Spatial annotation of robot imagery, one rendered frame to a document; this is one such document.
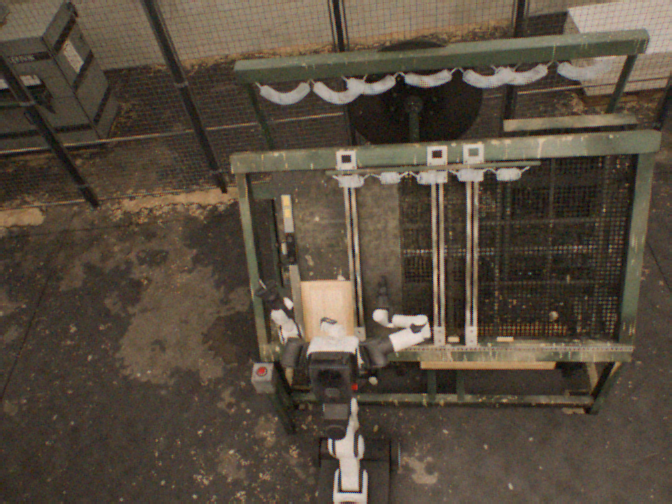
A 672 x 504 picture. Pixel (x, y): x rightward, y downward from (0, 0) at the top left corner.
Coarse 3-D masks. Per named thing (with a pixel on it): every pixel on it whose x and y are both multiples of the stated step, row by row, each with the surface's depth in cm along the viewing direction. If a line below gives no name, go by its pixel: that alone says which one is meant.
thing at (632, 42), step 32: (608, 32) 292; (640, 32) 288; (256, 64) 317; (288, 64) 313; (320, 64) 310; (352, 64) 309; (384, 64) 307; (416, 64) 306; (448, 64) 304; (480, 64) 303; (256, 96) 338; (416, 128) 339
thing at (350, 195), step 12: (348, 168) 300; (348, 180) 288; (348, 192) 308; (348, 204) 310; (348, 216) 313; (348, 228) 315; (348, 240) 318; (360, 264) 326; (360, 276) 325; (360, 288) 327; (360, 300) 330; (360, 312) 332; (360, 324) 335; (360, 336) 338
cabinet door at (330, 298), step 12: (312, 288) 337; (324, 288) 336; (336, 288) 335; (348, 288) 334; (312, 300) 340; (324, 300) 339; (336, 300) 338; (348, 300) 337; (312, 312) 343; (324, 312) 342; (336, 312) 341; (348, 312) 339; (312, 324) 345; (348, 324) 342; (312, 336) 348
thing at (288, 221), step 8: (288, 208) 319; (288, 224) 322; (296, 248) 329; (296, 256) 329; (296, 272) 332; (296, 280) 334; (296, 288) 336; (296, 296) 338; (296, 304) 340; (296, 312) 342; (296, 320) 344; (304, 328) 346; (304, 336) 347
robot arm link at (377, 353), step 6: (378, 342) 289; (384, 342) 290; (390, 342) 289; (366, 348) 291; (372, 348) 288; (378, 348) 289; (384, 348) 289; (390, 348) 289; (372, 354) 289; (378, 354) 288; (384, 354) 290; (372, 360) 290; (378, 360) 288; (384, 360) 289
